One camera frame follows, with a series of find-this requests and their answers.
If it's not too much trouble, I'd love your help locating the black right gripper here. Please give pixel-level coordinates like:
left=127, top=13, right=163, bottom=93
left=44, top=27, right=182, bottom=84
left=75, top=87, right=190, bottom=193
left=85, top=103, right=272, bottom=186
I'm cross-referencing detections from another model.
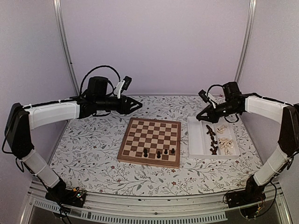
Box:
left=196, top=101, right=239, bottom=124

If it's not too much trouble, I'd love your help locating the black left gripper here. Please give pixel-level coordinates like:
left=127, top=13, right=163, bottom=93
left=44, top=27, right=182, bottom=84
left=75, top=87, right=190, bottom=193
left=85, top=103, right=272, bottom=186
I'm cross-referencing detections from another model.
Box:
left=96, top=94, right=143, bottom=115

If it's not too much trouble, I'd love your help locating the wooden chessboard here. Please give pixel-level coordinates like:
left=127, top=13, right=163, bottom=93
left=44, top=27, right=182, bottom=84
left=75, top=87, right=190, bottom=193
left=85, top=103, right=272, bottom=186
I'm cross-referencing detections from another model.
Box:
left=117, top=118, right=181, bottom=169

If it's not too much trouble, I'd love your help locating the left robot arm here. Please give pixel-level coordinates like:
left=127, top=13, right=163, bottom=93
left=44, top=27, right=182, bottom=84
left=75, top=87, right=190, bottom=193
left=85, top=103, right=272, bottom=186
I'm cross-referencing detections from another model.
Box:
left=4, top=76, right=142, bottom=203

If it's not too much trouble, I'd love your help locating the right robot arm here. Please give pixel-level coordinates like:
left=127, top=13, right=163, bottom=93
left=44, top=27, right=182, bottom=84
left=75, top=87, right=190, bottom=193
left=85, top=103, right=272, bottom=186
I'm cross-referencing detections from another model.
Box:
left=196, top=82, right=299, bottom=203

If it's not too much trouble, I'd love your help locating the light chess pieces pile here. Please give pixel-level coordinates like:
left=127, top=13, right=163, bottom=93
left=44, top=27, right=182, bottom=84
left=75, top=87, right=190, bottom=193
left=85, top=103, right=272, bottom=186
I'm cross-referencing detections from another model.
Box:
left=216, top=125, right=234, bottom=155

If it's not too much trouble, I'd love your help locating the dark chess pieces pile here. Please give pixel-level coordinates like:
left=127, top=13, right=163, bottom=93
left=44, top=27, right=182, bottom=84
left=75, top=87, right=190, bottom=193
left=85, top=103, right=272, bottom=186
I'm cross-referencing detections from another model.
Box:
left=206, top=125, right=218, bottom=155

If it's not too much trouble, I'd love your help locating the white divided plastic tray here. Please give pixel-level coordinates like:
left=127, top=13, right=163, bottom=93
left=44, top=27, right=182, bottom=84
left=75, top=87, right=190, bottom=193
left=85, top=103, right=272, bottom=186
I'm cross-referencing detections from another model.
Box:
left=187, top=117, right=241, bottom=160

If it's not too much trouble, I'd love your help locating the floral patterned table mat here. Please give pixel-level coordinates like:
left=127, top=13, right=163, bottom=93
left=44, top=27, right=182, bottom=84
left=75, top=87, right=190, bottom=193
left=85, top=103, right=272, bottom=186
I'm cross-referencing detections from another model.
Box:
left=50, top=96, right=262, bottom=196

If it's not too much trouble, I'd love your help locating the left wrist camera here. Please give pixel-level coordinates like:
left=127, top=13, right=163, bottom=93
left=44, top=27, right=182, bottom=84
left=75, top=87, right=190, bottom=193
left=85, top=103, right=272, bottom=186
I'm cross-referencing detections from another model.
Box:
left=114, top=76, right=132, bottom=98

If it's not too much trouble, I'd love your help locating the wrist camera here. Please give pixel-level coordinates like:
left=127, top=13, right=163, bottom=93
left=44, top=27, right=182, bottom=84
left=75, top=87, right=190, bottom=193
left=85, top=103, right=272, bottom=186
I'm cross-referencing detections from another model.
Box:
left=198, top=90, right=217, bottom=108
left=114, top=76, right=132, bottom=98

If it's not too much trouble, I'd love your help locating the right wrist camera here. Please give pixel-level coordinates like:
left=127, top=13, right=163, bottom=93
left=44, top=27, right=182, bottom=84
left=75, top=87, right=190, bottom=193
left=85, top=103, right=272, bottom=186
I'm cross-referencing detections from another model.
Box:
left=198, top=90, right=217, bottom=108

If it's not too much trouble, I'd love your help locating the right black cable loop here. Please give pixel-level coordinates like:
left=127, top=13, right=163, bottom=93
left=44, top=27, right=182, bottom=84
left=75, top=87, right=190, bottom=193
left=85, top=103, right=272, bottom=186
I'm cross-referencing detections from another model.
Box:
left=207, top=84, right=225, bottom=96

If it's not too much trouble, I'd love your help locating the black cable loop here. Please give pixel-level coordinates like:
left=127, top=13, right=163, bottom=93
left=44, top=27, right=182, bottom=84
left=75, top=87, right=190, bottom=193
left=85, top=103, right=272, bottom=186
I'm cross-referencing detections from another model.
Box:
left=79, top=65, right=122, bottom=96
left=207, top=84, right=225, bottom=96

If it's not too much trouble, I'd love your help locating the left black cable loop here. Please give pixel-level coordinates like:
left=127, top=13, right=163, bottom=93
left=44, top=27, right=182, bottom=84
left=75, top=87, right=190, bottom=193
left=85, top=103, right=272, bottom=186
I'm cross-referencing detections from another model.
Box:
left=79, top=65, right=122, bottom=96

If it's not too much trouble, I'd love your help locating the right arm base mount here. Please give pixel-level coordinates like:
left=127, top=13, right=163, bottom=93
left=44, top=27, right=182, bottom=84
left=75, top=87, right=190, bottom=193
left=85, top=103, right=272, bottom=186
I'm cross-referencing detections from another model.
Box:
left=223, top=176, right=266, bottom=219

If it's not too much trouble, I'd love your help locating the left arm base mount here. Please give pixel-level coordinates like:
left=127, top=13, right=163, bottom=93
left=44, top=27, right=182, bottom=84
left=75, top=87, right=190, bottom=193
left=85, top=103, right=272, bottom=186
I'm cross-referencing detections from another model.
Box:
left=45, top=181, right=86, bottom=208

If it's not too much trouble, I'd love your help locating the front aluminium rail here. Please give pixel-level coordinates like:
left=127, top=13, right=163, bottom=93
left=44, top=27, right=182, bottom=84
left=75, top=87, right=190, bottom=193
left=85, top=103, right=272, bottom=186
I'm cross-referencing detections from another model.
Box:
left=20, top=178, right=295, bottom=224

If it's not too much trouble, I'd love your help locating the right aluminium frame post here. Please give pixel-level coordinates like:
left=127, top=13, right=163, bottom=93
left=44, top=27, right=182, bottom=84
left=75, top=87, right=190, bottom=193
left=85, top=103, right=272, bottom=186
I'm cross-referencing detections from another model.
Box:
left=235, top=0, right=257, bottom=83

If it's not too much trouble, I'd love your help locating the aluminium frame post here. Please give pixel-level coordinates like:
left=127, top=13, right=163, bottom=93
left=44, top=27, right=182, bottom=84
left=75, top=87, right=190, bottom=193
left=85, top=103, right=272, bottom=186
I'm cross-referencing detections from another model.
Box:
left=53, top=0, right=79, bottom=95
left=235, top=0, right=257, bottom=83

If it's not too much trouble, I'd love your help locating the left aluminium frame post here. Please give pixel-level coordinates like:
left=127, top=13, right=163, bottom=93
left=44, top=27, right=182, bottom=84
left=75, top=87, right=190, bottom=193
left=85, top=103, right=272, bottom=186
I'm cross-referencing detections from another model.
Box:
left=53, top=0, right=79, bottom=95

